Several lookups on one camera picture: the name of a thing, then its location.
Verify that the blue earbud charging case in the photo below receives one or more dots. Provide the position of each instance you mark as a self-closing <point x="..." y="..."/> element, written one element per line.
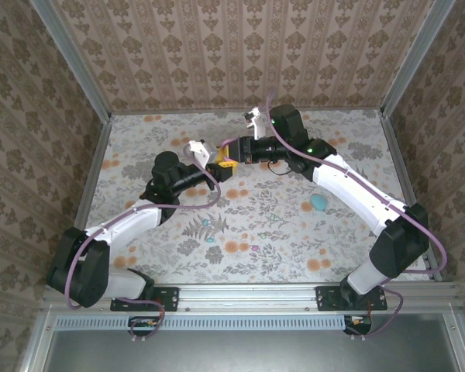
<point x="317" y="202"/>

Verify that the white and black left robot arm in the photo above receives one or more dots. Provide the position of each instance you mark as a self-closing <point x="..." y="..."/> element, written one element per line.
<point x="120" y="228"/>

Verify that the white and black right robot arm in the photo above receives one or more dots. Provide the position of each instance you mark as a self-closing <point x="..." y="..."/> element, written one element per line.
<point x="345" y="182"/>

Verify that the floral patterned table cover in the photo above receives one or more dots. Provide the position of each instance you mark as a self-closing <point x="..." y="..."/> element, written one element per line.
<point x="294" y="252"/>

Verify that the grey steel panel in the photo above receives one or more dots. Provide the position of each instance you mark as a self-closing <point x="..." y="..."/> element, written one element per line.
<point x="255" y="352"/>

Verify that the thin aluminium wall rail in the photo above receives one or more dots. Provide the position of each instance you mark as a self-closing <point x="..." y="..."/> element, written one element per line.
<point x="201" y="112"/>

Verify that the aluminium frame rail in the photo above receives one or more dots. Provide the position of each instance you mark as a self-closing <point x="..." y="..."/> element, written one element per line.
<point x="91" y="182"/>
<point x="402" y="174"/>

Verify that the wide aluminium base rail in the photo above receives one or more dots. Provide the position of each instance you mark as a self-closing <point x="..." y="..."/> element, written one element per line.
<point x="248" y="296"/>

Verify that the aluminium frame post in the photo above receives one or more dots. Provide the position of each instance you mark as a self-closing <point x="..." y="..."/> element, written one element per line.
<point x="75" y="64"/>
<point x="415" y="58"/>

